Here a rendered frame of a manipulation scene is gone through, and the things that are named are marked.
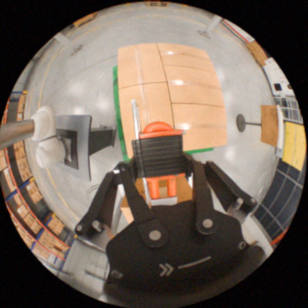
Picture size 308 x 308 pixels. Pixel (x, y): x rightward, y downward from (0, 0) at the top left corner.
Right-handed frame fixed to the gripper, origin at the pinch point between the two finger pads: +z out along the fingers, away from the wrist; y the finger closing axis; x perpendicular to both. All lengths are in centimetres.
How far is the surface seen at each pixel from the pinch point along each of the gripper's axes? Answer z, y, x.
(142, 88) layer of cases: 54, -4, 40
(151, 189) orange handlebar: -0.5, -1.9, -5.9
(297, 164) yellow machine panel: -98, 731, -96
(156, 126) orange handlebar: -0.6, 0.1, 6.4
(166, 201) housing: -1.2, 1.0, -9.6
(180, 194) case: 19.4, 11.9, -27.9
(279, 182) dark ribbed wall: -2, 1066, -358
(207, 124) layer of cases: 54, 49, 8
